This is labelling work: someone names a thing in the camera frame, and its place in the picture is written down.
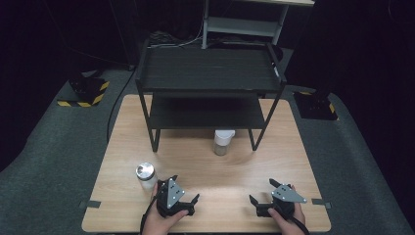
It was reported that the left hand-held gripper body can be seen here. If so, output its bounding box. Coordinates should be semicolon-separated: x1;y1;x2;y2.
156;177;197;218

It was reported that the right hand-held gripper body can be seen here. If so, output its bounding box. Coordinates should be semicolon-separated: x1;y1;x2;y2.
256;184;308;219

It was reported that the glass jar with silver lid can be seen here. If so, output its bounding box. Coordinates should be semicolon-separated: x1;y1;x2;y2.
135;162;159;192

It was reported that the glass jar with white lid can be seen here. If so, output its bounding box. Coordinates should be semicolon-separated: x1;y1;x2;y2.
213;129;236;157

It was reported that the black two-tier shelf rack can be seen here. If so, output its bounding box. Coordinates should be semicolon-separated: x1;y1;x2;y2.
134;38;288;154

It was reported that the person's left hand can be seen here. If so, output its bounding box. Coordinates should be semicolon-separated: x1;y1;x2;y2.
141;185;190;235

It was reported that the person's right hand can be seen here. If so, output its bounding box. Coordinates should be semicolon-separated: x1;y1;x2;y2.
267;185;309;235

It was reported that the grey tape strip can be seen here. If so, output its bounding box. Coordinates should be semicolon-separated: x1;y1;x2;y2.
310;198;333;210
78;200;102;211

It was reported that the black yellow striped base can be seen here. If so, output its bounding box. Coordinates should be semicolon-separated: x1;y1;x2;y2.
57;76;111;109
293;90;340;121

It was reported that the grey metal stand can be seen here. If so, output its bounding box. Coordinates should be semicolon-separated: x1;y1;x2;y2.
201;0;316;50

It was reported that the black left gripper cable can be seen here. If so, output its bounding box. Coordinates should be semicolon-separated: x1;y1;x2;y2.
139;187;164;235

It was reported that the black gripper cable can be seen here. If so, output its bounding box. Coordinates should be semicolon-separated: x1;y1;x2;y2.
291;215;311;235
139;187;164;235

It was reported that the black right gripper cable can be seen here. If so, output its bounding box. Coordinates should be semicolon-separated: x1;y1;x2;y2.
291;215;311;235

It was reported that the black floor cable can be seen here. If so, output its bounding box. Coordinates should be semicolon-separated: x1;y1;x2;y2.
106;67;137;143

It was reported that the white cable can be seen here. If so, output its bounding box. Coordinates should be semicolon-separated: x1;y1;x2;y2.
148;19;206;49

